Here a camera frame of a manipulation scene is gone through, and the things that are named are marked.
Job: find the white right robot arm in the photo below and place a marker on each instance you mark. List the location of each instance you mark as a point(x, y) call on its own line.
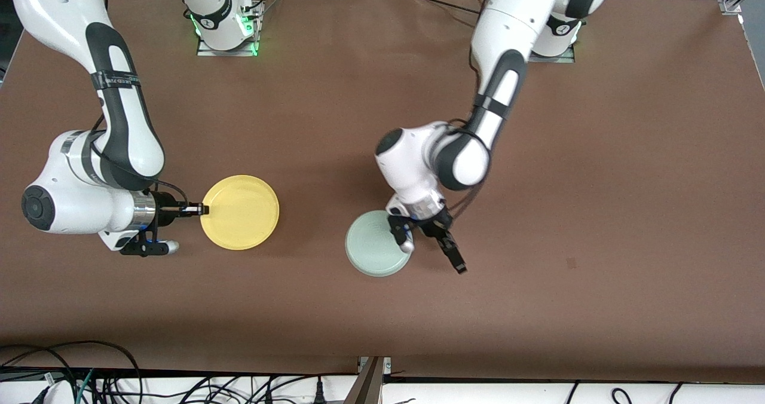
point(54, 9)

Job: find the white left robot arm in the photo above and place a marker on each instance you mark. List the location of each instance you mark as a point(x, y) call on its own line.
point(508, 21)

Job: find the aluminium profile bar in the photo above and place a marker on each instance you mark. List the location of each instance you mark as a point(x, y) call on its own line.
point(367, 386)

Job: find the pale green round plate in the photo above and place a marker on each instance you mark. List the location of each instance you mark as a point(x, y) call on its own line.
point(370, 248)

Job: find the brown table cover sheet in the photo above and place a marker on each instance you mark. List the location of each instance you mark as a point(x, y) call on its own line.
point(597, 183)

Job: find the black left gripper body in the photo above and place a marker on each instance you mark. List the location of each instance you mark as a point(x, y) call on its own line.
point(434, 225)

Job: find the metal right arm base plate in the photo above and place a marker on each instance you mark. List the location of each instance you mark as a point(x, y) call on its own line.
point(227, 53)

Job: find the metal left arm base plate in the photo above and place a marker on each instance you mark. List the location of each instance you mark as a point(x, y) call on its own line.
point(562, 59)

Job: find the black power plug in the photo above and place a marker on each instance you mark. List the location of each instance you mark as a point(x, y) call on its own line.
point(320, 395)

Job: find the silver corner bracket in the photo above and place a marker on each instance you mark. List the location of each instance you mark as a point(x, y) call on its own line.
point(388, 365)

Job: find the white lower shelf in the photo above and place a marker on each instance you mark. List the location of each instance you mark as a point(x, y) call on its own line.
point(478, 395)

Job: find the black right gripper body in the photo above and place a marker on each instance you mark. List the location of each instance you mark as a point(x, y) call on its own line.
point(164, 207)

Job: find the yellow round plate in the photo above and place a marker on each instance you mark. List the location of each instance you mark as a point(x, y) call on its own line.
point(242, 213)

